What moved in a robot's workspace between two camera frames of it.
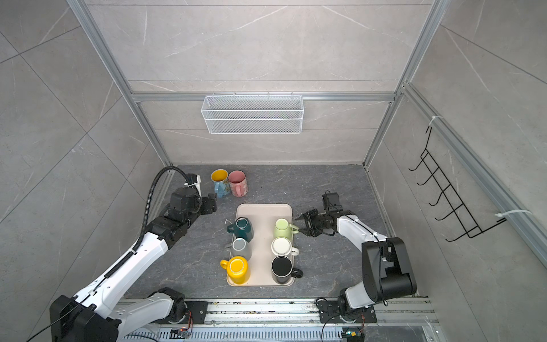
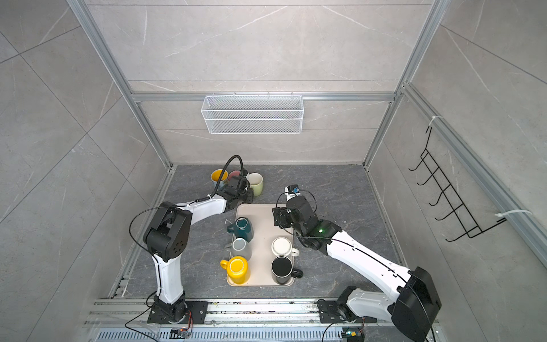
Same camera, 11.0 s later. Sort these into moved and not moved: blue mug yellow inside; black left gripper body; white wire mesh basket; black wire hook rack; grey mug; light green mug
Moved: light green mug; black left gripper body
Not moved: grey mug; white wire mesh basket; black wire hook rack; blue mug yellow inside
